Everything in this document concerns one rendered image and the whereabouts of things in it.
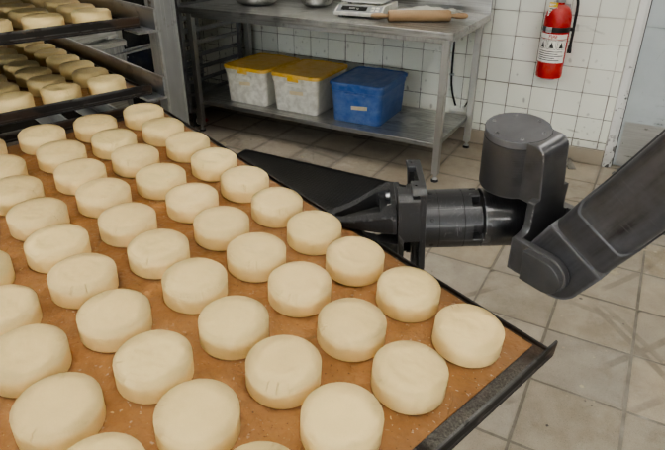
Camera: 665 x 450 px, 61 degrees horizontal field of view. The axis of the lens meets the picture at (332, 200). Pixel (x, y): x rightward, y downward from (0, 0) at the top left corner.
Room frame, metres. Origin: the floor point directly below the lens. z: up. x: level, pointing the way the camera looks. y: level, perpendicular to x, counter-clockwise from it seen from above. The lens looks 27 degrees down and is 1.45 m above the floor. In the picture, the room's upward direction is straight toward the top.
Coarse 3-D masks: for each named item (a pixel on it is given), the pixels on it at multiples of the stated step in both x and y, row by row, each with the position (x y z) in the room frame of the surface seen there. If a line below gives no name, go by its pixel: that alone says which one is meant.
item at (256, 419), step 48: (48, 192) 0.51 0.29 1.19; (0, 240) 0.43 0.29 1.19; (96, 240) 0.43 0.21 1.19; (192, 240) 0.44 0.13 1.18; (144, 288) 0.37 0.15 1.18; (240, 288) 0.38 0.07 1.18; (336, 288) 0.38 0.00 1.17; (192, 336) 0.32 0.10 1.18; (240, 384) 0.28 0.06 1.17; (480, 384) 0.29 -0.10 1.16; (0, 432) 0.23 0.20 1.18; (144, 432) 0.24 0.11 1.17; (240, 432) 0.24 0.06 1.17; (288, 432) 0.24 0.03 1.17; (384, 432) 0.24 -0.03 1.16
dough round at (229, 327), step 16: (224, 304) 0.33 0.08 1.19; (240, 304) 0.33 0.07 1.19; (256, 304) 0.33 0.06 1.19; (208, 320) 0.31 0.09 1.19; (224, 320) 0.31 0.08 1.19; (240, 320) 0.31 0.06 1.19; (256, 320) 0.32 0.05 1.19; (208, 336) 0.30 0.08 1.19; (224, 336) 0.30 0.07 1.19; (240, 336) 0.30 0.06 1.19; (256, 336) 0.30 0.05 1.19; (208, 352) 0.30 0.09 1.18; (224, 352) 0.30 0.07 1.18; (240, 352) 0.30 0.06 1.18
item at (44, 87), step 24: (0, 48) 0.97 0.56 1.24; (24, 48) 0.98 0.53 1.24; (48, 48) 0.97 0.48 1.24; (0, 72) 0.88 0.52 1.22; (24, 72) 0.81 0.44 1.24; (48, 72) 0.82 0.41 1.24; (72, 72) 0.82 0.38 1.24; (96, 72) 0.81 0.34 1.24; (0, 96) 0.69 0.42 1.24; (24, 96) 0.69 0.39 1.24; (48, 96) 0.71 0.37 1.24; (72, 96) 0.72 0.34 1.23
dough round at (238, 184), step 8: (232, 168) 0.55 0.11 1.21; (240, 168) 0.55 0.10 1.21; (248, 168) 0.55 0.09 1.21; (256, 168) 0.55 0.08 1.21; (224, 176) 0.53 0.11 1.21; (232, 176) 0.53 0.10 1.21; (240, 176) 0.53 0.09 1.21; (248, 176) 0.53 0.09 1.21; (256, 176) 0.53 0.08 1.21; (264, 176) 0.53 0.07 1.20; (224, 184) 0.52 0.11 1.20; (232, 184) 0.51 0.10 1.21; (240, 184) 0.51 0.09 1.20; (248, 184) 0.51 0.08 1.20; (256, 184) 0.51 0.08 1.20; (264, 184) 0.52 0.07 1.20; (224, 192) 0.52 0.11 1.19; (232, 192) 0.51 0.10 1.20; (240, 192) 0.51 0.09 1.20; (248, 192) 0.51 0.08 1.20; (256, 192) 0.51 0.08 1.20; (232, 200) 0.51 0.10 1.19; (240, 200) 0.51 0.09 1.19; (248, 200) 0.51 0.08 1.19
